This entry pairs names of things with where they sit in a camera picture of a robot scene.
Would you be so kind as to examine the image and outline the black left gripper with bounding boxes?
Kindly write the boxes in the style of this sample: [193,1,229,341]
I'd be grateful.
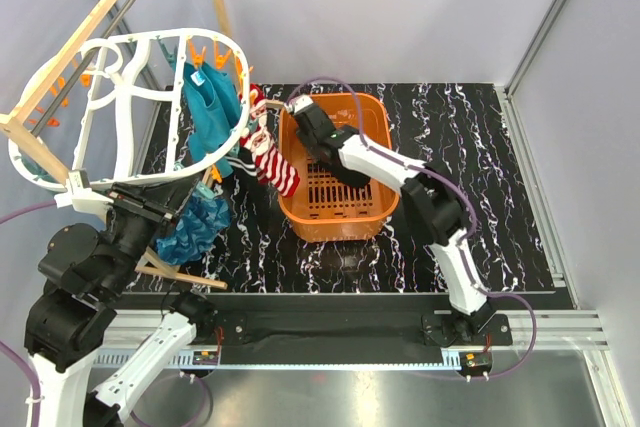
[104,173,201,295]

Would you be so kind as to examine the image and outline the teal clothes clip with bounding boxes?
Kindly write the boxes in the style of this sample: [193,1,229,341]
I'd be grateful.
[195,181,219,205]

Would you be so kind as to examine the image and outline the red white santa sock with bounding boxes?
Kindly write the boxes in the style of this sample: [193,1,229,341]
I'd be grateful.
[241,127,300,198]

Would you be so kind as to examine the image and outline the red white striped sock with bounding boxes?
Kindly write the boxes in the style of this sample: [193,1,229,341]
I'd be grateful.
[241,84,267,145]

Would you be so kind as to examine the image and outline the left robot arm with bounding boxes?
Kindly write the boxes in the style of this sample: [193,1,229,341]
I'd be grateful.
[24,176,216,426]

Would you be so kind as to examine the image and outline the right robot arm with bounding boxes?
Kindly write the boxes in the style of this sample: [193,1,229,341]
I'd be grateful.
[286,95,495,346]

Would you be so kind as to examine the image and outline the white round clip hanger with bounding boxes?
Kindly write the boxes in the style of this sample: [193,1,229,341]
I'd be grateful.
[1,28,250,192]

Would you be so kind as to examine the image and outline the orange clothes clip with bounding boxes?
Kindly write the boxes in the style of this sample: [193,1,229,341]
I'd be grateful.
[234,56,253,86]
[214,42,233,70]
[187,39,207,69]

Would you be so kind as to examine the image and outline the blue patterned fabric garment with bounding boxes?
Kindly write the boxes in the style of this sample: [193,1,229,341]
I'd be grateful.
[155,196,231,265]

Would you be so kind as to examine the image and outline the orange plastic laundry basket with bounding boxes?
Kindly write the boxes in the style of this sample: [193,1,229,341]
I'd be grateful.
[278,93,400,242]

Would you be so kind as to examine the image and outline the black sock white stripes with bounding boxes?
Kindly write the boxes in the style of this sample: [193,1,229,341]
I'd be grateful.
[227,147,263,182]

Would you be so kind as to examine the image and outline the teal fabric garment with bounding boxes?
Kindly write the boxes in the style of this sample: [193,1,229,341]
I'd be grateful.
[182,62,241,163]

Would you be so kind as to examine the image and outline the metal hanging rod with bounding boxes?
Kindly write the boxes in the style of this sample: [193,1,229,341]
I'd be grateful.
[34,0,174,131]

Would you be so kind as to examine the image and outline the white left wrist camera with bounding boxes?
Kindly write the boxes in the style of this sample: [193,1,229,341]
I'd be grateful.
[54,170,113,216]

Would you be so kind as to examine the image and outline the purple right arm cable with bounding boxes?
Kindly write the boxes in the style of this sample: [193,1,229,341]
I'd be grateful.
[289,77,539,378]

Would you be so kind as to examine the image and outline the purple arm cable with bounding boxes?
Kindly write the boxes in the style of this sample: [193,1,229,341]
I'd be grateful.
[289,77,539,378]
[0,199,56,427]

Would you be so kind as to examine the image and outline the wooden drying rack frame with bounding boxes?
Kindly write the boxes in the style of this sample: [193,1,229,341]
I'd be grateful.
[0,0,284,291]

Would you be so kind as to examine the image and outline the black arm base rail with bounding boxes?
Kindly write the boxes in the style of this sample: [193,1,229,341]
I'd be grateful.
[208,293,514,370]

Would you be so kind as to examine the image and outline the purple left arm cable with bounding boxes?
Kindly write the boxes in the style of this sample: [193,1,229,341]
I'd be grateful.
[0,199,56,427]

